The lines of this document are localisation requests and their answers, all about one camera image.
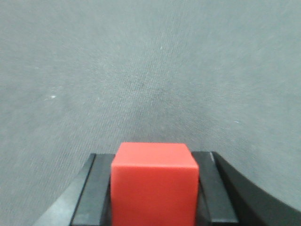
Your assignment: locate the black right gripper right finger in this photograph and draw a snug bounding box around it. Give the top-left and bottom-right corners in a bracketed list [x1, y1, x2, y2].
[192, 152, 301, 226]

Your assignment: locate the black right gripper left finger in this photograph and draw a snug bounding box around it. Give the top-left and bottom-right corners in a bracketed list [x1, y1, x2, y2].
[35, 153, 114, 226]

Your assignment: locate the red magnetic cube block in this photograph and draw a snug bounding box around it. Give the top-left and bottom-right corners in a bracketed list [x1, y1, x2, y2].
[111, 142, 199, 226]

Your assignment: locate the dark grey carpet mat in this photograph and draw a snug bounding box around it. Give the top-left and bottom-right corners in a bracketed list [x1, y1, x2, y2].
[0, 0, 301, 226]

